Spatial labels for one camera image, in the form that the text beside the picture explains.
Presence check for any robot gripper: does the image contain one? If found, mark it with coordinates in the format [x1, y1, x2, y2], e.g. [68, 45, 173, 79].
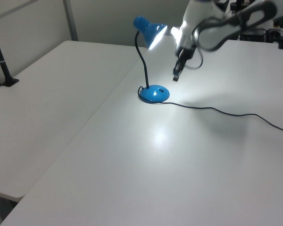
[172, 21, 197, 82]

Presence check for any blue gooseneck desk lamp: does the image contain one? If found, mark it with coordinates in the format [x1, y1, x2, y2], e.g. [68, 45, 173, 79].
[132, 16, 171, 103]

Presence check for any black box device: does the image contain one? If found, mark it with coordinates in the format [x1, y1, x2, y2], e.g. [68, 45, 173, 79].
[240, 28, 267, 42]

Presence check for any black clamp pole stand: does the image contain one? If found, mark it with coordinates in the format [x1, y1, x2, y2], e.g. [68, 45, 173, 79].
[0, 20, 20, 88]

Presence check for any black lamp power cord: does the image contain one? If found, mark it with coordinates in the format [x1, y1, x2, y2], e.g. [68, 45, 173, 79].
[137, 85, 283, 136]

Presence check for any grey partition frame post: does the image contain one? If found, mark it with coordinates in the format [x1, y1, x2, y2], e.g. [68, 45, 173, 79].
[63, 0, 79, 42]

